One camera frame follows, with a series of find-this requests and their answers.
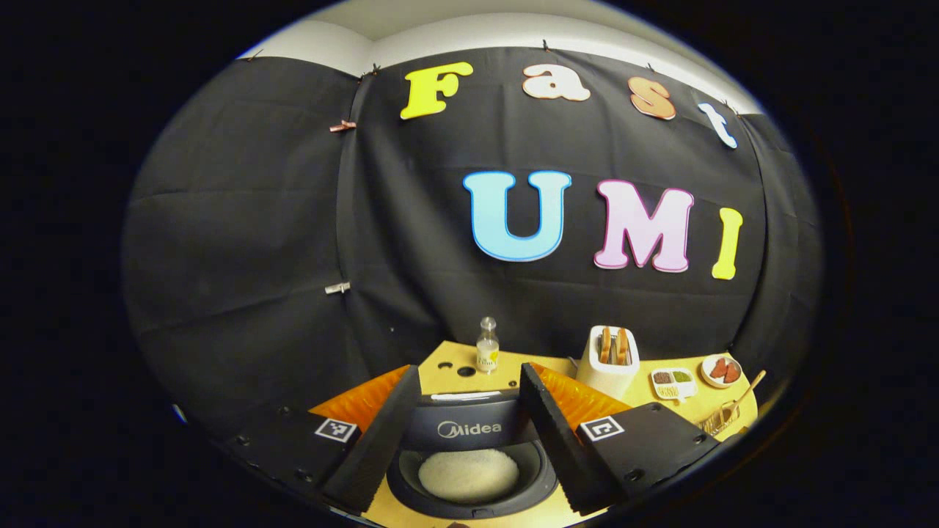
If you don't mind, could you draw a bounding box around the white toaster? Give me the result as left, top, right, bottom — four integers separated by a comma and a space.
576, 325, 640, 400

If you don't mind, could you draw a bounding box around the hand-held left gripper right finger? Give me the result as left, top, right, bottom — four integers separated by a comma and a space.
519, 362, 723, 516

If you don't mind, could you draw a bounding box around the small glass bottle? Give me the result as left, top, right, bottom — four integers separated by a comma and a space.
476, 317, 500, 375

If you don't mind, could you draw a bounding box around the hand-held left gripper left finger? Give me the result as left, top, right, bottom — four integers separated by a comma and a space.
220, 364, 423, 514

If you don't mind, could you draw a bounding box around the white divided grain dish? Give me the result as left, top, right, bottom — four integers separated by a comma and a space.
651, 367, 698, 403

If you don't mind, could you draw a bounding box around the wooden spoon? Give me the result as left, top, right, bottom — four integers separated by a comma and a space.
723, 370, 767, 422

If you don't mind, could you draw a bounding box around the black backdrop cloth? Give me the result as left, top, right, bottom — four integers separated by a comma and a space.
123, 48, 822, 441

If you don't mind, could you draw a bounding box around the white rice heap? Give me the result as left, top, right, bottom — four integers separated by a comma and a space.
418, 449, 520, 505

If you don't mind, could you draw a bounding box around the grey black rice cooker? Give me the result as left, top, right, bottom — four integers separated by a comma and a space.
385, 389, 560, 520

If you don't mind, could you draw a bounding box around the white round plate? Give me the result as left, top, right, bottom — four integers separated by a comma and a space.
701, 354, 744, 389

